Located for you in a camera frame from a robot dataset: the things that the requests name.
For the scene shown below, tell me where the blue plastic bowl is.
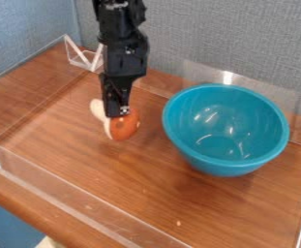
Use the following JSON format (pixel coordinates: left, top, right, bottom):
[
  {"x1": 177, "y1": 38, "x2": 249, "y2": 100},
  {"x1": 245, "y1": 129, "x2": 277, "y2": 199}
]
[{"x1": 162, "y1": 83, "x2": 290, "y2": 177}]

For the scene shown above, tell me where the clear acrylic corner bracket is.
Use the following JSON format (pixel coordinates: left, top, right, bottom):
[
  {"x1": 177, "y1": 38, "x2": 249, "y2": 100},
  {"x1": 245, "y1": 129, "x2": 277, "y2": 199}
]
[{"x1": 65, "y1": 35, "x2": 105, "y2": 74}]

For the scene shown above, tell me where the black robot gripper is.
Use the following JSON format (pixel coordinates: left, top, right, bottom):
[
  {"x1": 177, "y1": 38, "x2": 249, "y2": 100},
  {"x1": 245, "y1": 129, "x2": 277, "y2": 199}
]
[{"x1": 98, "y1": 13, "x2": 151, "y2": 117}]

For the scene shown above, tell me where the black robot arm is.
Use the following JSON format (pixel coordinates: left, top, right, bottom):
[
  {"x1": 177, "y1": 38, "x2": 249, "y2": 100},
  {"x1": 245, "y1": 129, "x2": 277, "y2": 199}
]
[{"x1": 93, "y1": 0, "x2": 151, "y2": 117}]

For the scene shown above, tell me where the clear acrylic barrier wall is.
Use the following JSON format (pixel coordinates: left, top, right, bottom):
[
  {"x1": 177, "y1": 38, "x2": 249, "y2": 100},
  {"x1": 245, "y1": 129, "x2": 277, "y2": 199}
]
[{"x1": 0, "y1": 41, "x2": 301, "y2": 248}]

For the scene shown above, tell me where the toy mushroom brown cap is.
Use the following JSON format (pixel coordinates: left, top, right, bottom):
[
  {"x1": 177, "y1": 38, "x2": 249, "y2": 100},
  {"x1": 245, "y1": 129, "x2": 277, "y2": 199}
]
[{"x1": 90, "y1": 98, "x2": 143, "y2": 141}]

